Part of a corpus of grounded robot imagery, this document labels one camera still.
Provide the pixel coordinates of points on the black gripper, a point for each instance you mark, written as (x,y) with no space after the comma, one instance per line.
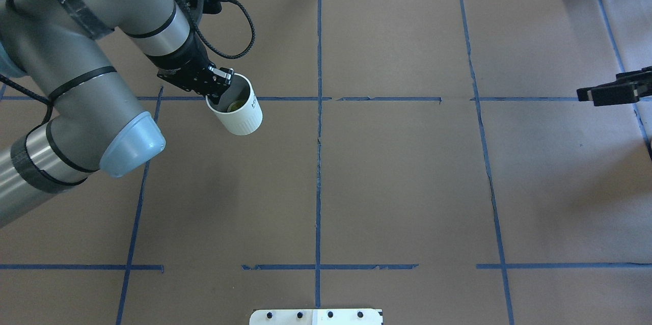
(182,62)

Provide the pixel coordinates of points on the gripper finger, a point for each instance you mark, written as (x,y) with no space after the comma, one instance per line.
(629,87)

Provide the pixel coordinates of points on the yellow lemon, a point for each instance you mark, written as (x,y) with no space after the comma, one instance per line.
(235,106)

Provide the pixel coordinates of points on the white mug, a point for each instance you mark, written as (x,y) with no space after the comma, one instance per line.
(247,119)

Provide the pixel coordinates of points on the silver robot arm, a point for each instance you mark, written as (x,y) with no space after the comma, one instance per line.
(93,120)

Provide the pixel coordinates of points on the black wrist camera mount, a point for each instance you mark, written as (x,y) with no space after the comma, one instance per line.
(199,7)

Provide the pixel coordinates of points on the white pedestal base plate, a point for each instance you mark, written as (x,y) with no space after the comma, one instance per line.
(318,316)

